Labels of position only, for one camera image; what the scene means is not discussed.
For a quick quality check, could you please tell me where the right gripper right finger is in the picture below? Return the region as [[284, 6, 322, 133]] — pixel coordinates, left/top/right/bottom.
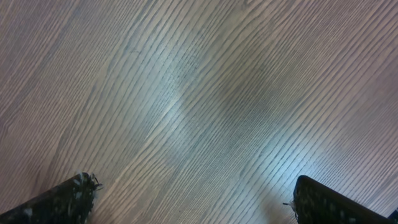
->
[[283, 175, 397, 224]]

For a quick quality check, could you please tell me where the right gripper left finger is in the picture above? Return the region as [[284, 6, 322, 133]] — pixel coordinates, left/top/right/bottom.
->
[[1, 172, 103, 224]]

